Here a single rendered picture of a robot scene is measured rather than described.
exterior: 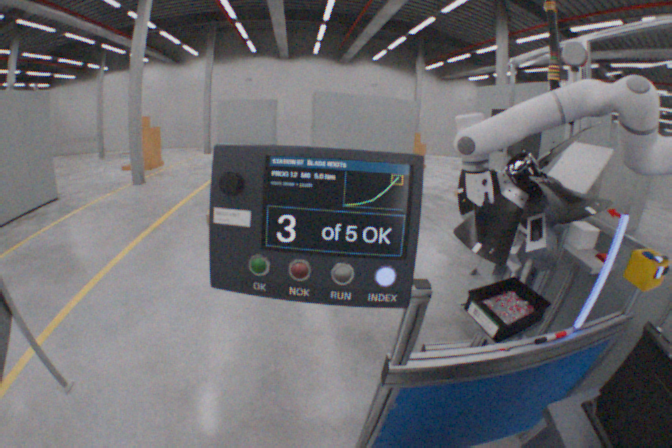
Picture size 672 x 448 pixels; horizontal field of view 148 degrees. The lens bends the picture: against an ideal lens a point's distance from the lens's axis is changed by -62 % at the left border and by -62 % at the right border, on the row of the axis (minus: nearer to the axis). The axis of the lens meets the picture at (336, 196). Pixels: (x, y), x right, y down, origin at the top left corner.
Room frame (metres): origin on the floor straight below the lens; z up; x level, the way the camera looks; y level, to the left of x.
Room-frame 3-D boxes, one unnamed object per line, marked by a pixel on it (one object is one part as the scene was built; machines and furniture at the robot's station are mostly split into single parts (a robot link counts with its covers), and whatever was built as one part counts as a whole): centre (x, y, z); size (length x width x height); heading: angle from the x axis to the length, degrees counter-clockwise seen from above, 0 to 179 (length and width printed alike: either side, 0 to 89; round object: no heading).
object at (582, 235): (0.82, -1.27, 0.92); 0.17 x 0.16 x 0.11; 88
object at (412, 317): (0.31, -0.14, 0.96); 0.03 x 0.03 x 0.20; 88
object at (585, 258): (0.75, -1.24, 0.85); 0.36 x 0.24 x 0.03; 178
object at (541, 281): (0.78, -1.02, 0.58); 0.09 x 0.05 x 1.15; 178
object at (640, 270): (0.28, -0.97, 1.02); 0.16 x 0.10 x 0.11; 88
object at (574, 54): (1.05, -1.29, 1.88); 0.16 x 0.07 x 0.16; 33
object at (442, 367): (0.30, -0.57, 0.82); 0.90 x 0.04 x 0.08; 88
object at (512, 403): (0.30, -0.57, 0.45); 0.82 x 0.02 x 0.66; 88
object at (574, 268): (0.75, -1.24, 0.42); 0.04 x 0.04 x 0.83; 88
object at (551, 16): (0.65, -0.69, 1.68); 0.03 x 0.03 x 0.21
